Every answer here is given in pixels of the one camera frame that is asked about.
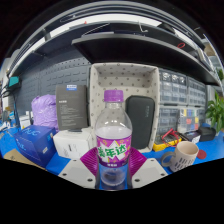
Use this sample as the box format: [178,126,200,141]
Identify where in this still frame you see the grey small-parts drawer cabinet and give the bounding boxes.
[158,68,188,106]
[186,77,208,108]
[156,105,180,136]

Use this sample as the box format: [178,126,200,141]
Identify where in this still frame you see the black rectangular case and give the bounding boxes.
[198,126,217,143]

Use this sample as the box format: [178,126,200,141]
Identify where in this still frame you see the purple plastic bag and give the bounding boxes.
[31,94,60,132]

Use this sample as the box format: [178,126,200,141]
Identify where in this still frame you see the blue printed box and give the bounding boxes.
[13,124,58,168]

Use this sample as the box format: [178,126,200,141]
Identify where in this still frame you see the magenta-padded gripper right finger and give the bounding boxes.
[128,147,169,190]

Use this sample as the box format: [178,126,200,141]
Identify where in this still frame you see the red multimeter test leads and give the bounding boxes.
[161,128,181,143]

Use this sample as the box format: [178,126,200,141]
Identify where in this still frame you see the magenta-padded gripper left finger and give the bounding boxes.
[58,147,100,190]

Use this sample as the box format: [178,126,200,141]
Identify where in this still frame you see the brown cardboard box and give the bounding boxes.
[3,148,46,171]

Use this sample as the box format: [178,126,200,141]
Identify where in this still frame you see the black overhead shelf unit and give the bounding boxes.
[5,2,222,88]

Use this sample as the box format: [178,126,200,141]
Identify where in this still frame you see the flat round red coaster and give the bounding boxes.
[196,149,208,160]

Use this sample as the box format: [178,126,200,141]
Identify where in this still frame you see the yellow multimeter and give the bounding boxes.
[153,132,183,153]

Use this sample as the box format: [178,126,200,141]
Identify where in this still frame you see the white cardboard box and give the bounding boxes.
[52,127,95,160]

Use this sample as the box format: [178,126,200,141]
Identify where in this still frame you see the small green hanging plant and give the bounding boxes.
[216,67,224,82]

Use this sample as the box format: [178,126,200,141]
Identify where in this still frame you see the dark grey zip case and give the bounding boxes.
[125,95,156,150]

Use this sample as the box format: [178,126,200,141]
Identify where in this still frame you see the beige mug with grey dashes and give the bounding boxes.
[161,140,200,173]

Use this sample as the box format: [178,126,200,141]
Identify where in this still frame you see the clear purple-capped drink bottle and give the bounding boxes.
[94,89,133,192]

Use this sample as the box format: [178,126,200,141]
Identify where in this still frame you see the black box with blue label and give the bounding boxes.
[55,84,89,132]

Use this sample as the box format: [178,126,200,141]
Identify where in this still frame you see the green leafy potted plant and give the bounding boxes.
[204,91,224,135]

